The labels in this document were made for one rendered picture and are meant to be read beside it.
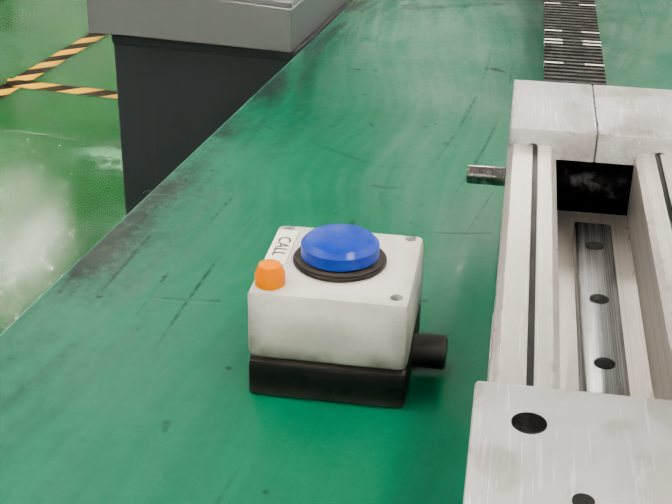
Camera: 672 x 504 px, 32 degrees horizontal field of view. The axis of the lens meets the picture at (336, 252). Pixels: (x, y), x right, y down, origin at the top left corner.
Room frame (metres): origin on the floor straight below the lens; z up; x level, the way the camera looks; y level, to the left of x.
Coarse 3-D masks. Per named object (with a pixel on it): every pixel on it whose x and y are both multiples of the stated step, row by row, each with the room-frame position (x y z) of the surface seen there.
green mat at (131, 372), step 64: (384, 0) 1.29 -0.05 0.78; (448, 0) 1.29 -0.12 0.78; (512, 0) 1.30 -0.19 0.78; (640, 0) 1.31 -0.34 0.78; (320, 64) 1.05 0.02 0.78; (384, 64) 1.05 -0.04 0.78; (448, 64) 1.06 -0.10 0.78; (512, 64) 1.06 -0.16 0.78; (640, 64) 1.07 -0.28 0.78; (256, 128) 0.88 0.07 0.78; (320, 128) 0.88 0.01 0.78; (384, 128) 0.88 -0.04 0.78; (448, 128) 0.89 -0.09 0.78; (192, 192) 0.75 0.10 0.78; (256, 192) 0.75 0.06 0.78; (320, 192) 0.75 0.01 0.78; (384, 192) 0.76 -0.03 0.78; (448, 192) 0.76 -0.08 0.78; (128, 256) 0.65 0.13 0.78; (192, 256) 0.65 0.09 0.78; (256, 256) 0.65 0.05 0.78; (448, 256) 0.66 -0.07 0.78; (64, 320) 0.57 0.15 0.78; (128, 320) 0.57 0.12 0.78; (192, 320) 0.57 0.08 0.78; (448, 320) 0.58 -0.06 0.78; (0, 384) 0.50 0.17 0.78; (64, 384) 0.50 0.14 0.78; (128, 384) 0.50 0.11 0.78; (192, 384) 0.50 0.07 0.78; (448, 384) 0.51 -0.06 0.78; (0, 448) 0.45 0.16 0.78; (64, 448) 0.45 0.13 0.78; (128, 448) 0.45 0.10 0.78; (192, 448) 0.45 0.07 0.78; (256, 448) 0.45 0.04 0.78; (320, 448) 0.45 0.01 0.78; (384, 448) 0.45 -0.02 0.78; (448, 448) 0.45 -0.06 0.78
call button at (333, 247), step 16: (336, 224) 0.55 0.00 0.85; (304, 240) 0.53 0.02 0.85; (320, 240) 0.53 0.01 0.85; (336, 240) 0.53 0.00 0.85; (352, 240) 0.53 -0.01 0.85; (368, 240) 0.53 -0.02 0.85; (304, 256) 0.52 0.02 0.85; (320, 256) 0.51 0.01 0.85; (336, 256) 0.51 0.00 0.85; (352, 256) 0.51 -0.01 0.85; (368, 256) 0.52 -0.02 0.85
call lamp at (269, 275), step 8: (264, 264) 0.50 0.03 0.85; (272, 264) 0.50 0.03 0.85; (280, 264) 0.50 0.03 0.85; (256, 272) 0.50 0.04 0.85; (264, 272) 0.50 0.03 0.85; (272, 272) 0.50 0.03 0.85; (280, 272) 0.50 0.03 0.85; (256, 280) 0.50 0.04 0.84; (264, 280) 0.50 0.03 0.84; (272, 280) 0.50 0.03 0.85; (280, 280) 0.50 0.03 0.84; (264, 288) 0.50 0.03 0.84; (272, 288) 0.50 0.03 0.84
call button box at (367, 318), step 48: (288, 240) 0.55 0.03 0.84; (384, 240) 0.56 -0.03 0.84; (288, 288) 0.50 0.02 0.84; (336, 288) 0.50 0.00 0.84; (384, 288) 0.50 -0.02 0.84; (288, 336) 0.49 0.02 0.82; (336, 336) 0.49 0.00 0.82; (384, 336) 0.49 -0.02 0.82; (432, 336) 0.52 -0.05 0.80; (288, 384) 0.49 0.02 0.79; (336, 384) 0.49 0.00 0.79; (384, 384) 0.49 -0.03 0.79
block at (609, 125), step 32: (512, 96) 0.72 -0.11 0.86; (544, 96) 0.69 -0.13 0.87; (576, 96) 0.69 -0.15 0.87; (608, 96) 0.69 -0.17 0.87; (640, 96) 0.69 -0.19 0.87; (512, 128) 0.64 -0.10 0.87; (544, 128) 0.63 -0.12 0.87; (576, 128) 0.64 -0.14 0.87; (608, 128) 0.64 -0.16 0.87; (640, 128) 0.64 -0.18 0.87; (576, 160) 0.63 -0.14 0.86; (608, 160) 0.63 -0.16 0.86; (576, 192) 0.64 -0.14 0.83; (608, 192) 0.64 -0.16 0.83
